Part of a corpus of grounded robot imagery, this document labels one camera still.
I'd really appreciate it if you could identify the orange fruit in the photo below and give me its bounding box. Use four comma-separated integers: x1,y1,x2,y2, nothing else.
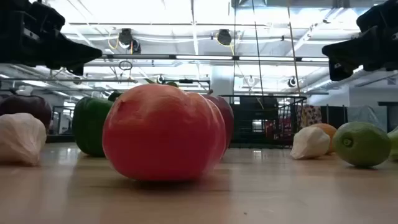
310,123,338,155

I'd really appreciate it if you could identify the white garlic bulb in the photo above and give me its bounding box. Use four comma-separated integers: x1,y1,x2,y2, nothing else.
0,112,47,166
290,126,331,161

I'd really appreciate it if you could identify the thin hanging cable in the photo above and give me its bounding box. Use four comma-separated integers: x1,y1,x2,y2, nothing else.
251,0,265,96
286,6,302,96
232,0,238,96

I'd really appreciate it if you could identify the black background metal frame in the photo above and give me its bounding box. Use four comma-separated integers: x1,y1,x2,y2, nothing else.
51,105,75,136

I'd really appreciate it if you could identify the long ceiling light rail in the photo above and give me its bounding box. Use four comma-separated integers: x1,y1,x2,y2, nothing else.
102,54,330,62

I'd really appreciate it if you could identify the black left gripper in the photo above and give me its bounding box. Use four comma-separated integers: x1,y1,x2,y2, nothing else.
0,0,103,76

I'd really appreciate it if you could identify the dark door frame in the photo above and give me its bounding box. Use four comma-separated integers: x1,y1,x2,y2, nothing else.
377,101,398,132

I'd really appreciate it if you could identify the grey cover sheet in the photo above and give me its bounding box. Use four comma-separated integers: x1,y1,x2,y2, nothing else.
347,105,379,125

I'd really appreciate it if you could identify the ribbed light green squash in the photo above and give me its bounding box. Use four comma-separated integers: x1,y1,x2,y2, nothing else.
386,126,398,162

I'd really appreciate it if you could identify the dark red apple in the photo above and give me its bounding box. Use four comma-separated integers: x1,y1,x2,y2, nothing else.
0,95,53,130

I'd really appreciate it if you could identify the black hanging cable reel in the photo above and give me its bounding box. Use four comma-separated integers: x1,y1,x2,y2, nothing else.
216,29,233,47
118,27,142,54

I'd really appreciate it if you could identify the black partition panel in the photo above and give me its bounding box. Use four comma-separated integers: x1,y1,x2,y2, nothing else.
320,105,348,130

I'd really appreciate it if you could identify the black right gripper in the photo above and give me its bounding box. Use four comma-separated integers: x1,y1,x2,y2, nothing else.
322,0,398,82

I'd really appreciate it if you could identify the floral patterned cloth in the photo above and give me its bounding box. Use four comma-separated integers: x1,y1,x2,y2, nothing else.
298,104,323,128

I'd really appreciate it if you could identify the red apple with stem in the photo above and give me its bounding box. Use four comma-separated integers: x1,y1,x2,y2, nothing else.
201,89,235,149

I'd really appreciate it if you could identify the coiled wire loop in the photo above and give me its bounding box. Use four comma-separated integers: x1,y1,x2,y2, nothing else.
118,60,134,72

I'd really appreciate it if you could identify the black wire basket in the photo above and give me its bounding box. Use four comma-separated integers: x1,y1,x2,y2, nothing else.
219,94,308,149

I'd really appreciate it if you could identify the small green avocado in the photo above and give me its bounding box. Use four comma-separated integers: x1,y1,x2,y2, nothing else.
331,121,392,168

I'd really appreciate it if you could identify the white building column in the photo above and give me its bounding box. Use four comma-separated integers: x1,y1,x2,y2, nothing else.
210,63,234,98

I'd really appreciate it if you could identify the orange-red persimmon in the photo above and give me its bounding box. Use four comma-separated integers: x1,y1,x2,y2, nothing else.
102,83,227,182

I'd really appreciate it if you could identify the green bell pepper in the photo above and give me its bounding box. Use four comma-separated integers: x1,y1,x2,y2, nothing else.
72,91,124,158

